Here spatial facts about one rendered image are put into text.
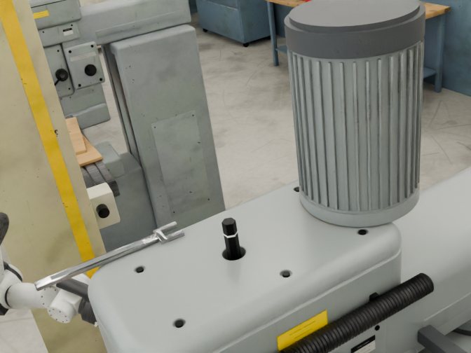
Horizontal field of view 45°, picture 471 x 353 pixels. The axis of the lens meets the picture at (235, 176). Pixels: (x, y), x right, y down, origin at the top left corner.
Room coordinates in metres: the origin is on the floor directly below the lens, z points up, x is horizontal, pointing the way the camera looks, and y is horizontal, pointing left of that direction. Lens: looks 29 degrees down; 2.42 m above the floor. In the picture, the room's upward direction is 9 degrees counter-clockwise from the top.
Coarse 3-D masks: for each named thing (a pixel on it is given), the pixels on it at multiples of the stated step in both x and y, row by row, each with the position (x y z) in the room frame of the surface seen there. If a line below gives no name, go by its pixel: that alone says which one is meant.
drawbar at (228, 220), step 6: (222, 222) 0.71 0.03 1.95; (228, 222) 0.70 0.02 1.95; (234, 222) 0.70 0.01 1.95; (228, 228) 0.70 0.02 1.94; (234, 228) 0.70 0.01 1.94; (228, 234) 0.70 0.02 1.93; (234, 234) 0.70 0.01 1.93; (228, 240) 0.70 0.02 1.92; (234, 240) 0.70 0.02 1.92; (228, 246) 0.70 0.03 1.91; (234, 246) 0.70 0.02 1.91; (228, 252) 0.70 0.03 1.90; (234, 252) 0.70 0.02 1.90; (240, 252) 0.71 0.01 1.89; (228, 258) 0.70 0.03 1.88; (234, 258) 0.70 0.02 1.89
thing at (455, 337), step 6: (462, 324) 0.80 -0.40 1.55; (468, 324) 0.80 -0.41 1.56; (456, 330) 0.81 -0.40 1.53; (462, 330) 0.81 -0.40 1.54; (468, 330) 0.80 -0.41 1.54; (450, 336) 0.80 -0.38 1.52; (456, 336) 0.80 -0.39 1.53; (462, 336) 0.80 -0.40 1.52; (468, 336) 0.80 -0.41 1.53; (456, 342) 0.79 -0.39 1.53; (462, 342) 0.78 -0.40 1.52; (468, 342) 0.78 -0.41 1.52; (462, 348) 0.77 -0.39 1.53; (468, 348) 0.77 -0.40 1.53
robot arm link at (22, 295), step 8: (8, 272) 1.29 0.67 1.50; (8, 280) 1.27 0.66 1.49; (16, 280) 1.28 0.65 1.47; (0, 288) 1.24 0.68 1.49; (8, 288) 1.25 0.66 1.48; (16, 288) 1.23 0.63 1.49; (24, 288) 1.22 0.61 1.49; (32, 288) 1.21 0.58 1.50; (0, 296) 1.22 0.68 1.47; (8, 296) 1.22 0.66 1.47; (16, 296) 1.21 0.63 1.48; (24, 296) 1.20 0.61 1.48; (32, 296) 1.18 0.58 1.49; (0, 304) 1.21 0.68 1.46; (8, 304) 1.21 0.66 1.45; (16, 304) 1.20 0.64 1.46; (24, 304) 1.19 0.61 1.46; (32, 304) 1.18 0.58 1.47; (0, 312) 1.21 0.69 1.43
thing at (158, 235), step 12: (168, 228) 0.79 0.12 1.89; (144, 240) 0.77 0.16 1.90; (156, 240) 0.76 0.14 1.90; (168, 240) 0.76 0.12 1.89; (108, 252) 0.75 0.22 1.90; (120, 252) 0.74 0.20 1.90; (132, 252) 0.75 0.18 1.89; (84, 264) 0.73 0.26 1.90; (96, 264) 0.72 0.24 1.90; (48, 276) 0.71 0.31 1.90; (60, 276) 0.70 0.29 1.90; (72, 276) 0.71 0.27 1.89; (36, 288) 0.68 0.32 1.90
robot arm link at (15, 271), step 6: (0, 246) 1.23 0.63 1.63; (0, 252) 1.23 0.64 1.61; (0, 258) 1.23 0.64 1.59; (0, 264) 1.24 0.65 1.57; (6, 264) 1.29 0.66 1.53; (0, 270) 1.24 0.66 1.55; (12, 270) 1.29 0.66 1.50; (18, 270) 1.30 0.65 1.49; (0, 276) 1.24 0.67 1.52; (18, 276) 1.29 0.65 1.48; (0, 282) 1.24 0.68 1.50
